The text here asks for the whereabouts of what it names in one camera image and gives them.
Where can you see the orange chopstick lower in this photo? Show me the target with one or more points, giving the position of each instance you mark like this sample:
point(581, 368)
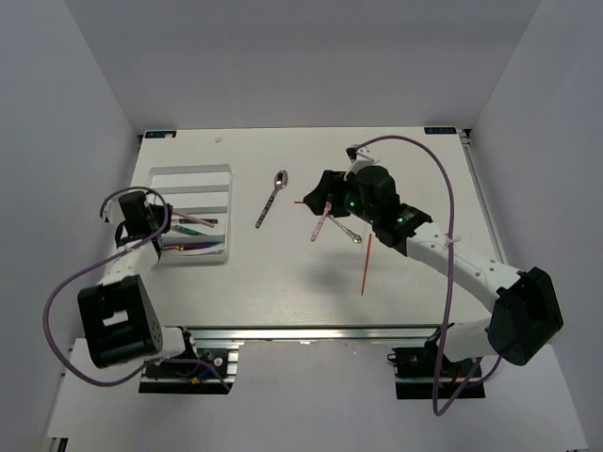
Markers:
point(366, 265)

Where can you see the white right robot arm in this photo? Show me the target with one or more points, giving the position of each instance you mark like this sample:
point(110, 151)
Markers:
point(524, 313)

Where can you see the gold spoon pink handle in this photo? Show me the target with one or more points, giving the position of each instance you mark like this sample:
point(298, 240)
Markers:
point(322, 218)

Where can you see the fork with pink handle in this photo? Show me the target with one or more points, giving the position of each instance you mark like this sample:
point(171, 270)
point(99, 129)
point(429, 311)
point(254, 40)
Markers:
point(192, 219)

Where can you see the blue label sticker right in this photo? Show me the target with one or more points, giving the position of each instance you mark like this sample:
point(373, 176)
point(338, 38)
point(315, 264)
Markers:
point(439, 130)

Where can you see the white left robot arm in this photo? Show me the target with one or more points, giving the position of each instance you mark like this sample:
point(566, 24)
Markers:
point(118, 317)

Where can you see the blue label sticker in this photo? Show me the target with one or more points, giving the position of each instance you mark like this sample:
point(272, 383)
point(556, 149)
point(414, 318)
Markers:
point(439, 130)
point(159, 134)

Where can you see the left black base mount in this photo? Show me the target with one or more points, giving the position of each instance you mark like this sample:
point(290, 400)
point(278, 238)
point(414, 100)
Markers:
point(207, 367)

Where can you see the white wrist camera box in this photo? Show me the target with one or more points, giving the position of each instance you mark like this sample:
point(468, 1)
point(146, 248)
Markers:
point(360, 157)

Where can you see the silver spoon iridescent handle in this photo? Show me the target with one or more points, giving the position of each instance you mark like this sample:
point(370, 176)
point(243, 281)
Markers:
point(355, 238)

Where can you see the white divided cutlery tray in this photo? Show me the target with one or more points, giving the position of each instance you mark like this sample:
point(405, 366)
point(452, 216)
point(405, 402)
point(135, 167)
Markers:
point(203, 191)

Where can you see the knife with teal handle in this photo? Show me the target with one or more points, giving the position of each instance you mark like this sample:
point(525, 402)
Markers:
point(186, 231)

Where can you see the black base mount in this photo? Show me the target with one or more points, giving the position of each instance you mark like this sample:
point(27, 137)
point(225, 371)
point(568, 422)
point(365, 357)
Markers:
point(413, 357)
point(207, 367)

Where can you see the silver spoon patterned handle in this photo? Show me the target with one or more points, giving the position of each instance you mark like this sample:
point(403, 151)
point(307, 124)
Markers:
point(279, 183)

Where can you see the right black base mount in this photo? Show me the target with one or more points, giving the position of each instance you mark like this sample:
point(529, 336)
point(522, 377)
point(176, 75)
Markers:
point(413, 357)

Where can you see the blue label sticker left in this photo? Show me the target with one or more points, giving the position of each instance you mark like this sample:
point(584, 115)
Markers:
point(159, 134)

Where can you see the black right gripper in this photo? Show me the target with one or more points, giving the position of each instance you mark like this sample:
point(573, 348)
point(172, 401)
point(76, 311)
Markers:
point(331, 185)

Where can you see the iridescent rainbow knife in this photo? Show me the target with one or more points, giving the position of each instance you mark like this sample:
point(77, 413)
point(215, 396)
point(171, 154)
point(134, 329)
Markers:
point(192, 246)

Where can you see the aluminium table frame rail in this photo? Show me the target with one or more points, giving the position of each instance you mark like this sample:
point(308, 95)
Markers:
point(490, 226)

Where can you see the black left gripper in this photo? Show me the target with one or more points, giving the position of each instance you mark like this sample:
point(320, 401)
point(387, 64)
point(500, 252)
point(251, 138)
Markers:
point(161, 210)

